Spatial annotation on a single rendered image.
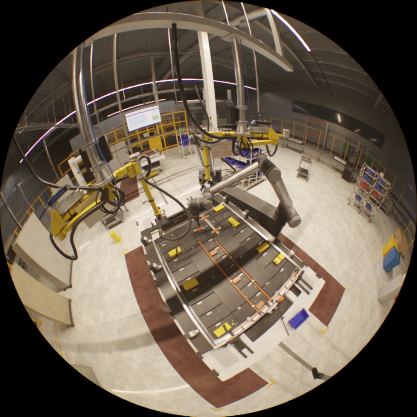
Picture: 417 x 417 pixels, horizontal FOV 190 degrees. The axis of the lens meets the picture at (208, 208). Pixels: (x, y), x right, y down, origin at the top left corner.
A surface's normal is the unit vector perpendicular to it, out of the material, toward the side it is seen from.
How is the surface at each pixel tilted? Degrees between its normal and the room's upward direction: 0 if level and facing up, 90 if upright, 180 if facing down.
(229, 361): 0
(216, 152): 90
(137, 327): 0
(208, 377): 0
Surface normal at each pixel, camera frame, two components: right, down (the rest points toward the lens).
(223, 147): -0.02, 0.67
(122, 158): 0.55, 0.52
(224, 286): -0.09, -0.73
